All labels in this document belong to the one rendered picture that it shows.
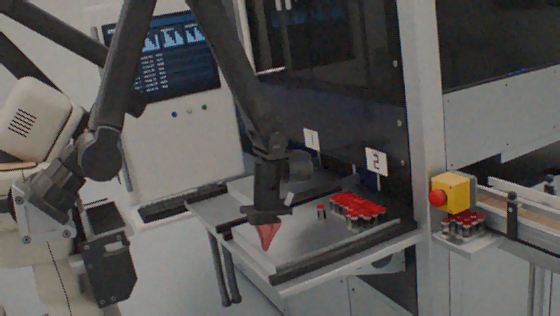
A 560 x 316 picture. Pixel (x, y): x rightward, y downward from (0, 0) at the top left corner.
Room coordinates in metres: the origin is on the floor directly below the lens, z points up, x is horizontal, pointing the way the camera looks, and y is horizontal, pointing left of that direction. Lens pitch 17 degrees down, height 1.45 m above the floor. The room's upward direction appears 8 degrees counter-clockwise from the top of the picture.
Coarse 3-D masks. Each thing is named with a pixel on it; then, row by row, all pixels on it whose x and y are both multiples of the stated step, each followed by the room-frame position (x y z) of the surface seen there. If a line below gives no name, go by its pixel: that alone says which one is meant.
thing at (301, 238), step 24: (288, 216) 1.27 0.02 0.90; (312, 216) 1.28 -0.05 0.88; (336, 216) 1.25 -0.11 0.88; (240, 240) 1.15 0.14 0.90; (288, 240) 1.15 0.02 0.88; (312, 240) 1.13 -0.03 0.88; (336, 240) 1.11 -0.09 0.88; (360, 240) 1.06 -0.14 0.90; (264, 264) 1.03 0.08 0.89; (288, 264) 0.98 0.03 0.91
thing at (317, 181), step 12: (324, 168) 1.67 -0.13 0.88; (240, 180) 1.58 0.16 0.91; (252, 180) 1.60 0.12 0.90; (312, 180) 1.56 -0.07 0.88; (324, 180) 1.55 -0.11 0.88; (336, 180) 1.44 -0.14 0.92; (348, 180) 1.46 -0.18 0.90; (228, 192) 1.56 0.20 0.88; (240, 192) 1.46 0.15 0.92; (252, 192) 1.53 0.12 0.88; (300, 192) 1.39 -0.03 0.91; (312, 192) 1.40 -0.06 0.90; (252, 204) 1.38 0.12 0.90
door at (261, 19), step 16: (256, 0) 1.82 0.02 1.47; (272, 0) 1.70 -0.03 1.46; (256, 16) 1.84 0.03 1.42; (272, 16) 1.72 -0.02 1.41; (288, 16) 1.62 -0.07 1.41; (304, 16) 1.53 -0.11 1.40; (256, 32) 1.85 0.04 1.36; (272, 32) 1.74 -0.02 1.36; (288, 32) 1.63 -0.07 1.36; (304, 32) 1.54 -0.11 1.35; (256, 48) 1.87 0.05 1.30; (272, 48) 1.75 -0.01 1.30; (288, 48) 1.64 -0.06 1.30; (304, 48) 1.55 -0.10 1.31; (256, 64) 1.89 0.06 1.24; (272, 64) 1.77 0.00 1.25; (288, 64) 1.66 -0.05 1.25; (304, 64) 1.56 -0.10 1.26
